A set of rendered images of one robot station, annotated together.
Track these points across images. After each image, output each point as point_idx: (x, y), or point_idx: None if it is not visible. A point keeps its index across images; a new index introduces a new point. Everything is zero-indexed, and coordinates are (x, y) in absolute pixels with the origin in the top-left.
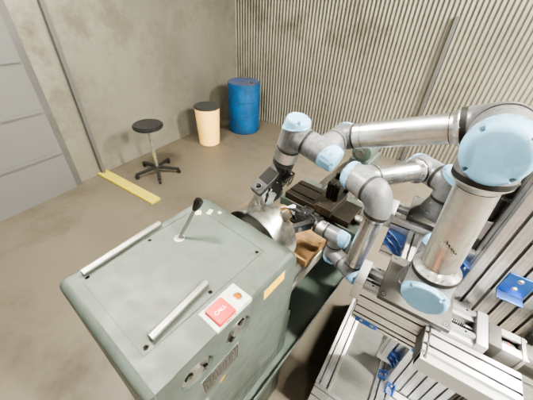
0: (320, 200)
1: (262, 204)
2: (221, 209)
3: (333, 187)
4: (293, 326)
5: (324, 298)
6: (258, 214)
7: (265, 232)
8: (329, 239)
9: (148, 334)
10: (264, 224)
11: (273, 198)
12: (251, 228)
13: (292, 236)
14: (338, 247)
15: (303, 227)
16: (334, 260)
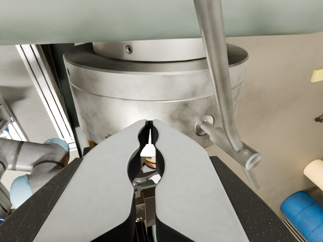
0: (143, 212)
1: (194, 131)
2: (289, 5)
3: None
4: (68, 49)
5: (71, 106)
6: (173, 93)
7: (119, 66)
8: (47, 175)
9: None
10: (133, 78)
11: (81, 182)
12: (137, 8)
13: (81, 122)
14: (31, 173)
15: None
16: (28, 148)
